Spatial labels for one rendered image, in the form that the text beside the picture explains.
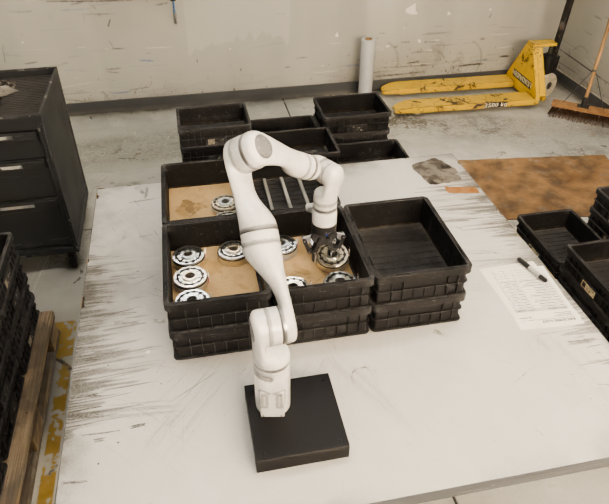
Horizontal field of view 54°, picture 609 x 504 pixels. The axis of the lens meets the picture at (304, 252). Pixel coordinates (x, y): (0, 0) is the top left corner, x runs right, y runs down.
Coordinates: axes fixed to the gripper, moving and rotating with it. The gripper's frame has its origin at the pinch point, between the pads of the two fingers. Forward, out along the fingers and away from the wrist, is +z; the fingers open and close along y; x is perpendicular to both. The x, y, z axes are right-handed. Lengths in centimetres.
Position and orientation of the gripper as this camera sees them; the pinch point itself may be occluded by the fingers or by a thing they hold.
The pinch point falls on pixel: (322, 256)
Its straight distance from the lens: 189.3
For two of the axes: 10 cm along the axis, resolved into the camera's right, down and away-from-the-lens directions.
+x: -1.8, -6.3, 7.6
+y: 9.8, -1.1, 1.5
